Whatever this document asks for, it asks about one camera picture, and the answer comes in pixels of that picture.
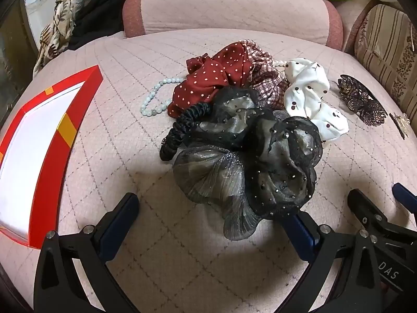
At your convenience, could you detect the black organza scrunchie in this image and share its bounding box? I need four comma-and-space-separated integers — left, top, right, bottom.
173, 86, 324, 241

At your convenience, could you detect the red framed white tray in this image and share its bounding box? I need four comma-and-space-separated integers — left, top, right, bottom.
0, 64, 103, 248

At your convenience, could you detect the dark wooden glass cabinet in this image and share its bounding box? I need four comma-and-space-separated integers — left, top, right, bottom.
0, 0, 43, 111

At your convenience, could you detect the black cloth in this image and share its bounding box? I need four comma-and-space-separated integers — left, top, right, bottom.
67, 5, 137, 51

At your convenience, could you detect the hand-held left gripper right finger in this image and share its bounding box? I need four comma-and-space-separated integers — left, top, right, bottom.
282, 210, 383, 313

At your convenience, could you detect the pink pillow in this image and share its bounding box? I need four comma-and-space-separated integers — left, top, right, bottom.
122, 0, 344, 53

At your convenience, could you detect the floral print scarf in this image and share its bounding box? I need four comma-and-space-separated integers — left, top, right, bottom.
33, 0, 77, 75

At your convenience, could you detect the pink quilted bed cover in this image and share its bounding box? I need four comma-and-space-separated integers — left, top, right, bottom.
0, 28, 417, 313

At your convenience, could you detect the dark butterfly hair clip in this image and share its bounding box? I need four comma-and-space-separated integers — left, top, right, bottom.
337, 74, 388, 127

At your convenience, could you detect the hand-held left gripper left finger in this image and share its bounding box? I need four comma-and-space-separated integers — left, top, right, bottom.
33, 192, 140, 313

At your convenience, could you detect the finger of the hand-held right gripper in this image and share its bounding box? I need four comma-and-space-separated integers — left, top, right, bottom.
392, 183, 417, 219
347, 188, 417, 236

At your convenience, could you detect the white cherry print scrunchie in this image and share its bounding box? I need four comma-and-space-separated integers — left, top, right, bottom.
283, 58, 350, 142

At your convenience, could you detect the red plaid scrunchie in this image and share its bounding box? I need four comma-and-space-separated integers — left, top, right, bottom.
239, 39, 290, 108

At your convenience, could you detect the red polka dot scrunchie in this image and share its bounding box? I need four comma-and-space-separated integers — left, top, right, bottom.
168, 44, 255, 119

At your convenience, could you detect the pale green bead bracelet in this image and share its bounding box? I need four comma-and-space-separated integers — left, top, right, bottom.
140, 76, 186, 116

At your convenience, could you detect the black spiral hair tie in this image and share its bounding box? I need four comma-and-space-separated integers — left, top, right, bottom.
159, 102, 211, 161

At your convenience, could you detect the striped floral cushion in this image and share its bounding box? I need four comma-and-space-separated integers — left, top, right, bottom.
353, 5, 417, 121

